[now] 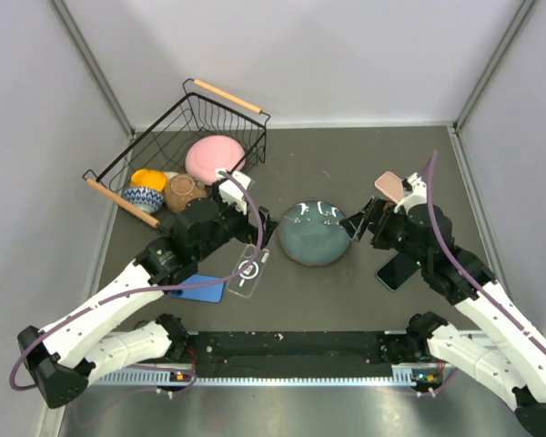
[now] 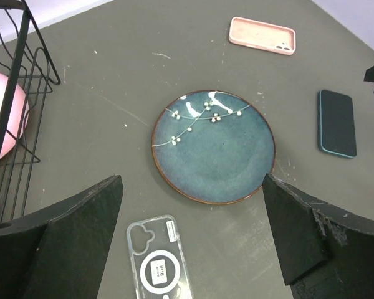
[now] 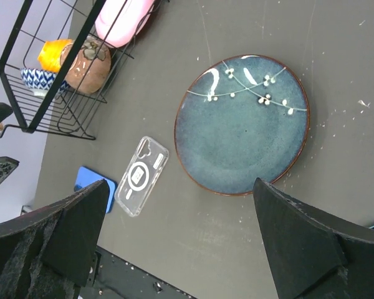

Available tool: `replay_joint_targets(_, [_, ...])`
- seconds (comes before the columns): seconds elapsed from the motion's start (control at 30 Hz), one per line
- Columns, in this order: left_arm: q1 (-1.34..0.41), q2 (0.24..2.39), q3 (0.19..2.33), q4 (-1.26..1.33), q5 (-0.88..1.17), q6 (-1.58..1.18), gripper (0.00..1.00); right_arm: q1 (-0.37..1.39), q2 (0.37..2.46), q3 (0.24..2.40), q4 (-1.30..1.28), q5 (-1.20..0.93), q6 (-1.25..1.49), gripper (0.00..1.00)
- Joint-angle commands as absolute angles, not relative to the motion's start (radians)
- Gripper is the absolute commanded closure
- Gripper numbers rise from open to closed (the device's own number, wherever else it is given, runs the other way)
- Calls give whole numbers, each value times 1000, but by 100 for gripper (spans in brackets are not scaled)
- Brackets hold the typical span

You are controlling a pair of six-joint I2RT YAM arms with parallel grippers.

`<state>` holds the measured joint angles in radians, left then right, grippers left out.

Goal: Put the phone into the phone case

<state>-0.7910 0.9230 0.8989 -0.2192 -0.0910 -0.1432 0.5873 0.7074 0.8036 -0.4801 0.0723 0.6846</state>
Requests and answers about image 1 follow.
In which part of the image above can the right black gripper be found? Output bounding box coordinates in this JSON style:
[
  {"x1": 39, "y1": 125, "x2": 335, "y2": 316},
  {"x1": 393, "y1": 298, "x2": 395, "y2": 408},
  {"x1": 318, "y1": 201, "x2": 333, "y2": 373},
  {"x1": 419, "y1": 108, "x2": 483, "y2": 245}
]
[{"x1": 339, "y1": 196, "x2": 430, "y2": 269}]

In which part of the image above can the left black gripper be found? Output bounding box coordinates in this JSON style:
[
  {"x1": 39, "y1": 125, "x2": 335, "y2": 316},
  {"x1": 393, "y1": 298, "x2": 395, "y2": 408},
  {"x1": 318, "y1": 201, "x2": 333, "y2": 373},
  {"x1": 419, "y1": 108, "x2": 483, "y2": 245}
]
[{"x1": 195, "y1": 181, "x2": 278, "y2": 262}]

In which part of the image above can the pink phone case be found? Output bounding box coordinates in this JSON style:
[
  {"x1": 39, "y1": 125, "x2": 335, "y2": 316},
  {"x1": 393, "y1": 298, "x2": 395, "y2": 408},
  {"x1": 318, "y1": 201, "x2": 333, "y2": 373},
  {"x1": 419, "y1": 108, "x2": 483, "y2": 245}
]
[{"x1": 374, "y1": 171, "x2": 406, "y2": 203}]

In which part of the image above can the clear phone case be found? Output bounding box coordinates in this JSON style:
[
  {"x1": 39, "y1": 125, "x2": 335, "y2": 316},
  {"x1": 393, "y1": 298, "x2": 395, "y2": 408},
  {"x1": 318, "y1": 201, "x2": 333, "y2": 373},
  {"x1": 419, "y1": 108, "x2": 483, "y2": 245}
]
[{"x1": 225, "y1": 245, "x2": 270, "y2": 299}]

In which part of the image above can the blue phone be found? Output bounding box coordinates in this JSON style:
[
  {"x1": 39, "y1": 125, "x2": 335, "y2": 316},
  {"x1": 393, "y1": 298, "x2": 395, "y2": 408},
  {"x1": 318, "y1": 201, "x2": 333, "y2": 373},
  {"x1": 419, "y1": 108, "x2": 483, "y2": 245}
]
[{"x1": 169, "y1": 274, "x2": 224, "y2": 303}]

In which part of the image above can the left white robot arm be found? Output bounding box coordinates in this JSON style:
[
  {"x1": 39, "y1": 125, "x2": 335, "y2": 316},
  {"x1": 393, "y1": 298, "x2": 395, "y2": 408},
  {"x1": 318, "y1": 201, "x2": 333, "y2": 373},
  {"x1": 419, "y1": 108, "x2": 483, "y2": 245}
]
[{"x1": 17, "y1": 198, "x2": 278, "y2": 409}]

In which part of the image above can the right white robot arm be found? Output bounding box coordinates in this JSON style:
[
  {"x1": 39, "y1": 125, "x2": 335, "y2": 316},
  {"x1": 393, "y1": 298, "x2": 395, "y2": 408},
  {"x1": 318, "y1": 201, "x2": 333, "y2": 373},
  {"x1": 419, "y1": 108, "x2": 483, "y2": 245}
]
[{"x1": 340, "y1": 198, "x2": 546, "y2": 436}]

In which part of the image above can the black phone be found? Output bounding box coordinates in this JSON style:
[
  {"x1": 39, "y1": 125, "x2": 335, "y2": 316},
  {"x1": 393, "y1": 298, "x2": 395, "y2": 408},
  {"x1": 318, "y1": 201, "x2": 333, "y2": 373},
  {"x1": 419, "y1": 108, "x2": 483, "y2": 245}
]
[{"x1": 376, "y1": 253, "x2": 421, "y2": 291}]

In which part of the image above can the blue ceramic plate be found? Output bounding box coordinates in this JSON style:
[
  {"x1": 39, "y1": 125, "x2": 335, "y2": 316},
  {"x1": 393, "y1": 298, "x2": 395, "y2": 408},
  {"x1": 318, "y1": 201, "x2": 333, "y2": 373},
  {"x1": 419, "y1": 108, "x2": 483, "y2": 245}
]
[{"x1": 277, "y1": 200, "x2": 351, "y2": 267}]

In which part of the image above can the pink plate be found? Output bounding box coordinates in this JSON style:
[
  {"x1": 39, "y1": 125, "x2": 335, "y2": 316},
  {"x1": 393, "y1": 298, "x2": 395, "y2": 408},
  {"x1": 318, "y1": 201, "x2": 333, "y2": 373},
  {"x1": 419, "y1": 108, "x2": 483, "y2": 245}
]
[{"x1": 185, "y1": 135, "x2": 245, "y2": 186}]

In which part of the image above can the brown ceramic bowl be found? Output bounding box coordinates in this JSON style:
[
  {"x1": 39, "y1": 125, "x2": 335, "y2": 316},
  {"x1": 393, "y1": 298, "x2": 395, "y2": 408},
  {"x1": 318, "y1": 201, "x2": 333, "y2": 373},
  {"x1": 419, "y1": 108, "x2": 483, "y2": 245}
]
[{"x1": 164, "y1": 174, "x2": 207, "y2": 213}]

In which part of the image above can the yellow bowl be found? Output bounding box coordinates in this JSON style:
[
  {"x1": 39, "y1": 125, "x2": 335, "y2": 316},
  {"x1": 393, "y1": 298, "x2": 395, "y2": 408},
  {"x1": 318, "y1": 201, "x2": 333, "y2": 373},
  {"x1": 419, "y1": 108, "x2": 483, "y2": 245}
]
[{"x1": 130, "y1": 168, "x2": 168, "y2": 191}]

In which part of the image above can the blue patterned bowl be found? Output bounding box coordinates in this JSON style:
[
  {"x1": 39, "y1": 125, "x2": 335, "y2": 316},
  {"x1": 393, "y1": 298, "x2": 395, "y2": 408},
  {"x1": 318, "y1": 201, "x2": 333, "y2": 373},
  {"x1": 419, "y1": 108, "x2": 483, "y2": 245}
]
[{"x1": 122, "y1": 187, "x2": 164, "y2": 214}]

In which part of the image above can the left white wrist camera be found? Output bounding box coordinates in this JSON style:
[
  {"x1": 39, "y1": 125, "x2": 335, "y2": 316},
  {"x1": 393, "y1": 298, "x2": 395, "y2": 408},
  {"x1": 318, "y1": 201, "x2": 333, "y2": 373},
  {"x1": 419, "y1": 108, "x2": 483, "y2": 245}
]
[{"x1": 215, "y1": 168, "x2": 253, "y2": 215}]

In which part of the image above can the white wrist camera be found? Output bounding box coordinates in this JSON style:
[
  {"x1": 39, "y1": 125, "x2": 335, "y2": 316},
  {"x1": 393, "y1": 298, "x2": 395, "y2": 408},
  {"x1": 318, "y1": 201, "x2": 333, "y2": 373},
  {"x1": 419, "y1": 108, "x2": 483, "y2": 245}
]
[
  {"x1": 394, "y1": 172, "x2": 427, "y2": 213},
  {"x1": 215, "y1": 168, "x2": 253, "y2": 215}
]

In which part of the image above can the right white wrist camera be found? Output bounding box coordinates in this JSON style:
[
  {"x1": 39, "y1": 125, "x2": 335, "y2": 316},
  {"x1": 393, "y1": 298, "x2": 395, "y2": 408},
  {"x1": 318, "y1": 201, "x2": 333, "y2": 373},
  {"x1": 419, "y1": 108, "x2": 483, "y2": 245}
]
[{"x1": 394, "y1": 172, "x2": 427, "y2": 213}]

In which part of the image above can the black wire basket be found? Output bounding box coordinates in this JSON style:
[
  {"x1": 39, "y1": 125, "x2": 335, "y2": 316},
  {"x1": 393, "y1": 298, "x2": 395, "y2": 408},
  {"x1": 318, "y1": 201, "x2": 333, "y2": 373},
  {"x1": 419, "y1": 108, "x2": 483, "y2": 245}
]
[{"x1": 83, "y1": 78, "x2": 270, "y2": 206}]

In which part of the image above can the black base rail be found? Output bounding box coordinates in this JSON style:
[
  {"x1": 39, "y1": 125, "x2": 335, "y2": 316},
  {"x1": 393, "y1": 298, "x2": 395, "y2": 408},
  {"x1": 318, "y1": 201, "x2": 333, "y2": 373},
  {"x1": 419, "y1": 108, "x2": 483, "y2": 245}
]
[{"x1": 186, "y1": 331, "x2": 416, "y2": 379}]

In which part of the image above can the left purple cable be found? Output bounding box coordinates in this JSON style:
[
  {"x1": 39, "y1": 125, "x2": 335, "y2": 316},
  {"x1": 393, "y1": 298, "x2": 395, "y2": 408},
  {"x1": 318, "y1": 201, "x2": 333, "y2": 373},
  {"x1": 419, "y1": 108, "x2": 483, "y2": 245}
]
[{"x1": 9, "y1": 170, "x2": 265, "y2": 392}]

